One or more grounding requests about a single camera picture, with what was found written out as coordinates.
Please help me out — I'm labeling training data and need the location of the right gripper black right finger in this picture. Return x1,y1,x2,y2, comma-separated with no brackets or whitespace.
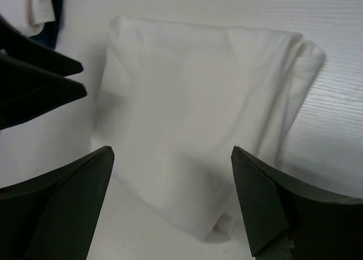
231,147,362,259

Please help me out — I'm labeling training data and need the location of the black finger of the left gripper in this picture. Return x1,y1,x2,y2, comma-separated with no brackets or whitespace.
1,18,83,76
1,54,87,130

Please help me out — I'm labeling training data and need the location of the folded blue t-shirt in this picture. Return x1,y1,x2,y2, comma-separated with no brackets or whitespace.
31,0,64,49

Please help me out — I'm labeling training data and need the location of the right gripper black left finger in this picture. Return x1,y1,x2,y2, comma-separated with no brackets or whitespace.
1,146,115,259

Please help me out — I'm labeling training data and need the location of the white printed t-shirt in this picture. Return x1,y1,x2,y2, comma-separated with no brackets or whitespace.
92,16,325,241

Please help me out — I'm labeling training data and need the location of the folded white t-shirt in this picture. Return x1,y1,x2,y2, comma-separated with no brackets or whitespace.
0,0,56,37

